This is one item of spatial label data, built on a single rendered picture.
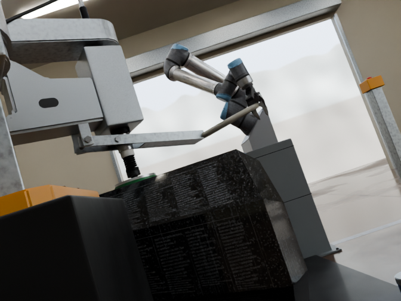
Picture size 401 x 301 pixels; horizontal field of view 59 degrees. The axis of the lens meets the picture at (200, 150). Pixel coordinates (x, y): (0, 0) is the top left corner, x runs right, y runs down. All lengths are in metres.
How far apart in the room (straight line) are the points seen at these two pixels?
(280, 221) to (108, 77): 1.06
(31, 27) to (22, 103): 0.38
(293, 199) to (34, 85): 1.82
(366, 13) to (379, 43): 0.64
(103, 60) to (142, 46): 5.40
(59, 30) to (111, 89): 0.36
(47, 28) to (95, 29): 0.23
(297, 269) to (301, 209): 1.25
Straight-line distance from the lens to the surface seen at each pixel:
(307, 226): 2.68
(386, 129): 2.93
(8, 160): 0.97
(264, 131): 2.71
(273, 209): 1.40
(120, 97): 1.81
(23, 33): 1.86
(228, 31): 6.92
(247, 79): 2.11
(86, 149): 1.85
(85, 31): 1.93
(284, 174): 2.64
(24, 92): 1.74
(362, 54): 7.62
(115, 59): 1.90
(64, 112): 1.73
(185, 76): 2.45
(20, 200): 0.74
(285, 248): 1.41
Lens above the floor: 0.67
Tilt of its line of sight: 7 degrees up
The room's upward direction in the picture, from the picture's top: 18 degrees counter-clockwise
